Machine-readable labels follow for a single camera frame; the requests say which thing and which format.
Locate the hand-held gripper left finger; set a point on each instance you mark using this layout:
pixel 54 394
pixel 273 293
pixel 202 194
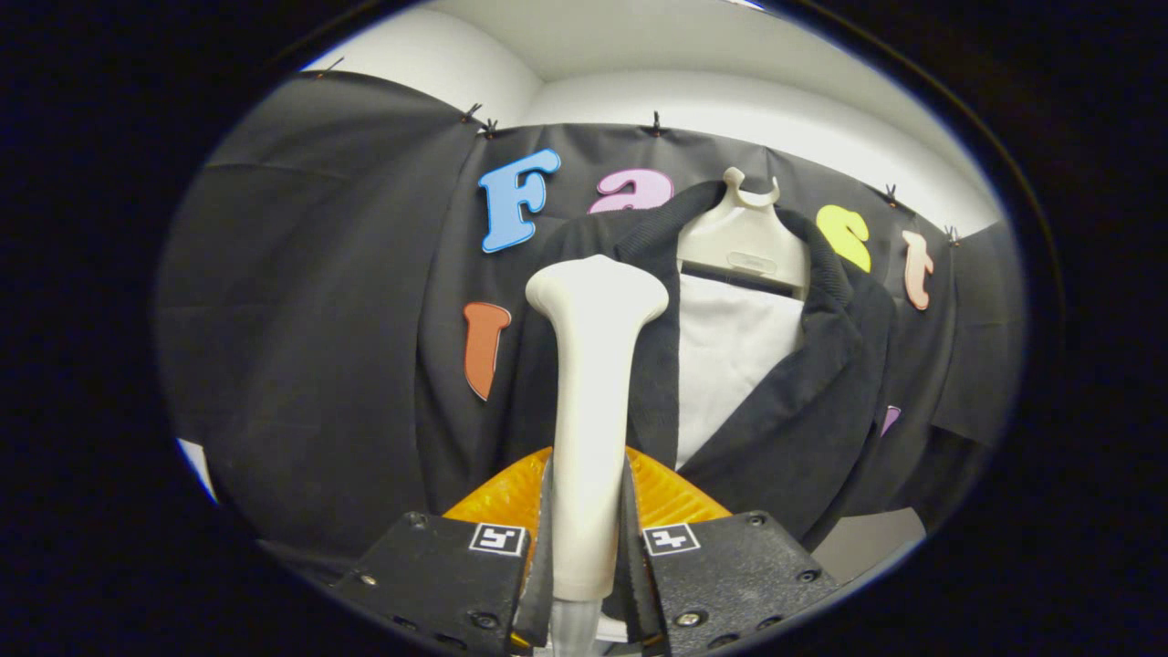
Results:
pixel 429 584

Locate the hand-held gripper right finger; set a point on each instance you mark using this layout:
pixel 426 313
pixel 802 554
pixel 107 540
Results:
pixel 730 575

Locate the black suit jacket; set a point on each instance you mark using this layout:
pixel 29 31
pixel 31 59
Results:
pixel 803 411

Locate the white garment steamer head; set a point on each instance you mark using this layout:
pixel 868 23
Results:
pixel 591 411

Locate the grey cabinet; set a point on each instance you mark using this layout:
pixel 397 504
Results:
pixel 867 543

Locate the white hanger ironing form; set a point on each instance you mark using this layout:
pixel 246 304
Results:
pixel 730 356

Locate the black backdrop cloth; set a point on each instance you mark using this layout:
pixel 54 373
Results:
pixel 301 319

